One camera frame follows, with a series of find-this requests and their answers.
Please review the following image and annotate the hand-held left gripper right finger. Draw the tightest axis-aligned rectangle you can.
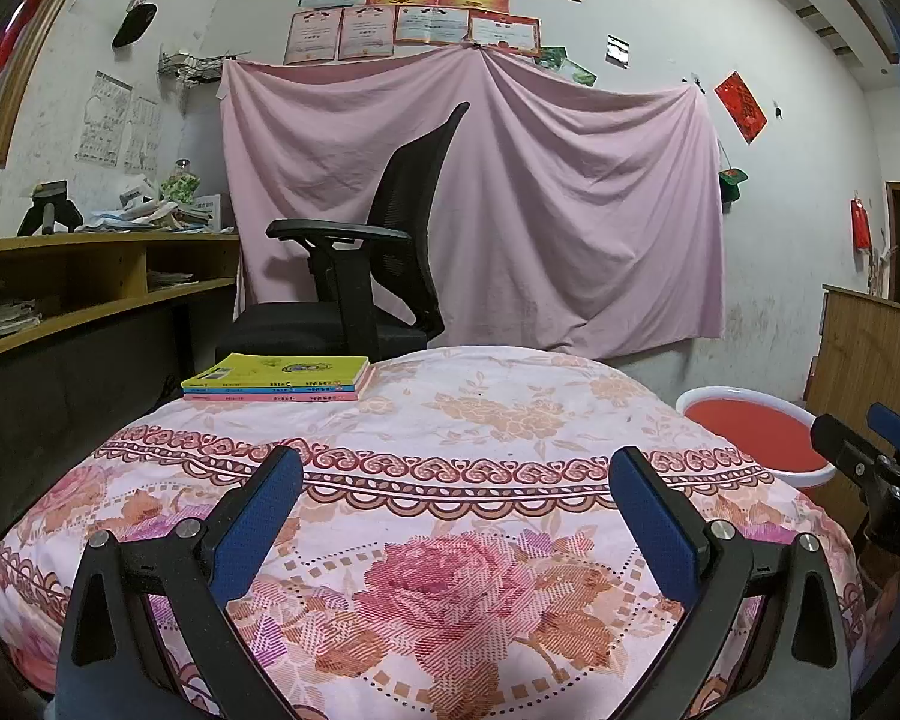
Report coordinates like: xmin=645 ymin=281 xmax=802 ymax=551
xmin=609 ymin=446 xmax=850 ymax=720

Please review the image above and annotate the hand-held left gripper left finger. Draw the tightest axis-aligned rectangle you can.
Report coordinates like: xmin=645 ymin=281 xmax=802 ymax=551
xmin=58 ymin=446 xmax=303 ymax=720

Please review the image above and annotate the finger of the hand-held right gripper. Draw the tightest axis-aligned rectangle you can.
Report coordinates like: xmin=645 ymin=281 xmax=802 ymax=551
xmin=868 ymin=403 xmax=900 ymax=458
xmin=811 ymin=414 xmax=882 ymax=485

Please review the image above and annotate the red bucket with white rim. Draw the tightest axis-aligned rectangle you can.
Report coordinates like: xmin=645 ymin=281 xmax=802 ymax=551
xmin=675 ymin=386 xmax=839 ymax=500

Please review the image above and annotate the wooden cabinet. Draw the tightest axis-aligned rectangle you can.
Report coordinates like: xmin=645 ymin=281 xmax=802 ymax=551
xmin=804 ymin=283 xmax=900 ymax=533

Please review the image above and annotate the pink book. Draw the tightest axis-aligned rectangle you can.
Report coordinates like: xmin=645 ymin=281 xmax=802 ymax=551
xmin=182 ymin=364 xmax=376 ymax=402

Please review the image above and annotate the yellow book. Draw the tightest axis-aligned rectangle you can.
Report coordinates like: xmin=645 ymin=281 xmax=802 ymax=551
xmin=181 ymin=353 xmax=370 ymax=391

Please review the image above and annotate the floral pink blanket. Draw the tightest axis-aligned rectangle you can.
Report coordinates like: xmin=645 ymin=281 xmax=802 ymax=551
xmin=0 ymin=345 xmax=867 ymax=720

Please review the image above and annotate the pink hanging cloth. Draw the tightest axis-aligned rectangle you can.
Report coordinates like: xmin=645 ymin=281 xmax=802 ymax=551
xmin=220 ymin=45 xmax=725 ymax=359

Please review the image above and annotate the wooden desk with shelves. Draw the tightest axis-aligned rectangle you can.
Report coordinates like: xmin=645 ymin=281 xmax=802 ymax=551
xmin=0 ymin=231 xmax=242 ymax=533

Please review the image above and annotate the pile of papers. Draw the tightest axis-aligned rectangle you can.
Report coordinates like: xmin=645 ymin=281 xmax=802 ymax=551
xmin=82 ymin=199 xmax=233 ymax=233

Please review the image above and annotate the red paper envelope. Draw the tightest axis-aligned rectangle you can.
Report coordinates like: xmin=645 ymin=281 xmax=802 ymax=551
xmin=715 ymin=72 xmax=768 ymax=145

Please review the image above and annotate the glass jar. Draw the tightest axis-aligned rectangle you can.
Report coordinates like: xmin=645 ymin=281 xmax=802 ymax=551
xmin=161 ymin=159 xmax=200 ymax=203

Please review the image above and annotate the black office chair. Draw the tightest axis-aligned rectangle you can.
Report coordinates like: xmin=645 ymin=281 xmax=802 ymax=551
xmin=215 ymin=101 xmax=471 ymax=365

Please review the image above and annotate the black tripod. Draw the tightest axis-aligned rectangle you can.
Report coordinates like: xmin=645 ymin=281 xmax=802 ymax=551
xmin=16 ymin=180 xmax=85 ymax=237

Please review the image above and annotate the black cap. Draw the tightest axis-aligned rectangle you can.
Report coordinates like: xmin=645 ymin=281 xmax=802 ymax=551
xmin=112 ymin=4 xmax=158 ymax=48

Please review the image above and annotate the group of framed certificates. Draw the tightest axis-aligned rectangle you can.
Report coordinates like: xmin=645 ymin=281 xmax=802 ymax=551
xmin=283 ymin=0 xmax=582 ymax=66

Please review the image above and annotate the red hanging cloth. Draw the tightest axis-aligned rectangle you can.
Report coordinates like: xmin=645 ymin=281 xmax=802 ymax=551
xmin=0 ymin=0 xmax=50 ymax=110

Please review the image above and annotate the paper wall calendar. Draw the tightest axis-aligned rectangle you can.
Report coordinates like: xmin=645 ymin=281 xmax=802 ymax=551
xmin=75 ymin=71 xmax=134 ymax=166
xmin=124 ymin=96 xmax=162 ymax=173

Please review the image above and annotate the wire wall rack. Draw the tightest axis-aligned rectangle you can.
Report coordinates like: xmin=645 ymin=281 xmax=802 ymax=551
xmin=157 ymin=51 xmax=230 ymax=83

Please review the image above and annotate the wooden window frame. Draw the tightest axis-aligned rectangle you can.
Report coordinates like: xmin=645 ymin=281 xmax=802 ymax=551
xmin=0 ymin=0 xmax=110 ymax=170

